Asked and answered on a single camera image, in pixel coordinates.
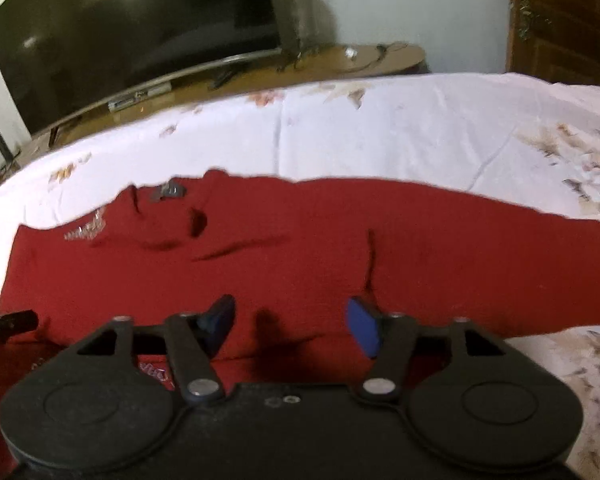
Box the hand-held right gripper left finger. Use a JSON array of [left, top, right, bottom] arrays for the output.
[[72, 294, 237, 406]]

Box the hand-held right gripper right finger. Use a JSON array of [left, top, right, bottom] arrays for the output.
[[346, 297, 512, 406]]

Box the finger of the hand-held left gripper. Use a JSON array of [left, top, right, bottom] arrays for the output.
[[0, 310, 40, 348]]

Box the red shirt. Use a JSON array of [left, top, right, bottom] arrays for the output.
[[0, 170, 600, 431]]

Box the dark upright object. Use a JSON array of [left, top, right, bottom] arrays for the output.
[[0, 130, 20, 167]]

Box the white floral bedsheet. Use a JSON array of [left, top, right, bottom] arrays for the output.
[[0, 72, 600, 480]]

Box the wooden television stand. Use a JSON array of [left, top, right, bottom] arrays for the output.
[[0, 42, 426, 186]]

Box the black flat television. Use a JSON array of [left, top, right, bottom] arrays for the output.
[[0, 0, 301, 136]]

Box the metal door latch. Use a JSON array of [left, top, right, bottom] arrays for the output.
[[517, 0, 540, 41]]

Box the brown wooden door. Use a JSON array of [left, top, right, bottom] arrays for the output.
[[505, 0, 600, 93]]

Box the black cable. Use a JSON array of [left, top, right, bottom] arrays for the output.
[[352, 42, 412, 67]]

